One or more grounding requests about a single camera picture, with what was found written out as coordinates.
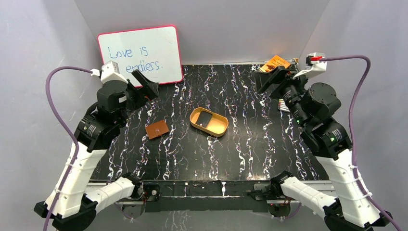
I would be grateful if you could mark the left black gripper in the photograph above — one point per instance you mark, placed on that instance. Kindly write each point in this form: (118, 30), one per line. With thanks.
(140, 90)

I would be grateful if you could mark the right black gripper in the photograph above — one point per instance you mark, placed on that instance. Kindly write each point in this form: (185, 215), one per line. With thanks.
(282, 76)

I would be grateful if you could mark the brown leather card holder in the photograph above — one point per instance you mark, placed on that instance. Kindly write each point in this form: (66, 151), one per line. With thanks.
(156, 129)

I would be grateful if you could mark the black credit card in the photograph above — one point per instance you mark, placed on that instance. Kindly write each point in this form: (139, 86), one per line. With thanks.
(203, 119)

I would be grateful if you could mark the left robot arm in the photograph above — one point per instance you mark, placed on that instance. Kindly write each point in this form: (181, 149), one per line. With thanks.
(69, 207)

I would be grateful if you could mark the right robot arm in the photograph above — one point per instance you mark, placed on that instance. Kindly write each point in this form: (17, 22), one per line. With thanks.
(313, 108)

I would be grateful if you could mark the orange book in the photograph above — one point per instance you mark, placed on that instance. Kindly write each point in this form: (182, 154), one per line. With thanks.
(273, 63)

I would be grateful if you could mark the coloured marker pen set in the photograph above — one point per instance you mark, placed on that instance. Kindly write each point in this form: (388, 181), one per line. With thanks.
(282, 106)

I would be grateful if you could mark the pink framed whiteboard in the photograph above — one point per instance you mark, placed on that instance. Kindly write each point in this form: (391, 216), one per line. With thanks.
(153, 51)

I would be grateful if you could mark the orange oval tray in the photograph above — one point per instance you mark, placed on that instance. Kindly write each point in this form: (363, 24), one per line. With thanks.
(217, 126)

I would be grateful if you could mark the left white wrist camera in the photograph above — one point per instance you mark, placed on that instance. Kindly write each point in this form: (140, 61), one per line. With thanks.
(109, 72)

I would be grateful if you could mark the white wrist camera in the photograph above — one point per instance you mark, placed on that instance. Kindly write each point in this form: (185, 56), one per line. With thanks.
(109, 72)
(314, 66)

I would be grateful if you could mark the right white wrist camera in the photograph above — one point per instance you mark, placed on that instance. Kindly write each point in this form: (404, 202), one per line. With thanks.
(314, 66)

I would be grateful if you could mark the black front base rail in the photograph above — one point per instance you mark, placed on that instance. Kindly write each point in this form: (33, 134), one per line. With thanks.
(210, 195)

